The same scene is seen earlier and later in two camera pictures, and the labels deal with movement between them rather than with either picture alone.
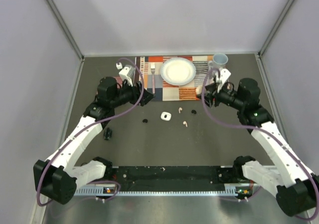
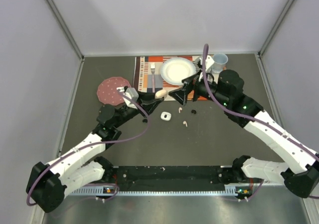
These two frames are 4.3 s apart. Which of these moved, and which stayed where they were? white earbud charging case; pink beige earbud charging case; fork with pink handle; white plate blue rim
Moved: pink beige earbud charging case
Stayed: white earbud charging case; white plate blue rim; fork with pink handle
